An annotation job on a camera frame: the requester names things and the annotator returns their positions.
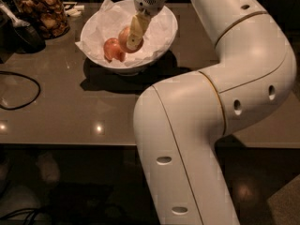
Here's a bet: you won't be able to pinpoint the black cables on floor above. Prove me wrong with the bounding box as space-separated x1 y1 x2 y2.
0 204 95 225

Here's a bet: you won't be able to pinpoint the black pan with spoon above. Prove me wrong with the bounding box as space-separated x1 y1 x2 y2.
0 0 46 53

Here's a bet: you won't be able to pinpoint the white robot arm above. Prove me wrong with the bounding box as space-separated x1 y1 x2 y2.
133 0 296 225

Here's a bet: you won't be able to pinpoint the black cable on table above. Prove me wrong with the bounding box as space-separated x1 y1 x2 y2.
0 70 42 112

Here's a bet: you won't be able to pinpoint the glass jar of chips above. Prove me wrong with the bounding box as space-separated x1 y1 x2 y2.
13 0 69 39

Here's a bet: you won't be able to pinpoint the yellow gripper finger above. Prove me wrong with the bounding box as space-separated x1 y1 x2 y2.
127 12 151 51

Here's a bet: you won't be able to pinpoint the small white items behind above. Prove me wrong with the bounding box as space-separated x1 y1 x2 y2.
65 4 85 17

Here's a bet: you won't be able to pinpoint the white ceramic bowl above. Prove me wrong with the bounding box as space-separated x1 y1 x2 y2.
80 0 179 77

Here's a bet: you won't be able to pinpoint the red apple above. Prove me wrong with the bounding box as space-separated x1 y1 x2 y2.
118 26 143 53
103 37 126 62

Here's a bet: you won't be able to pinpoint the white paper liner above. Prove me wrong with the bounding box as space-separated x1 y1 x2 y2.
74 0 176 68

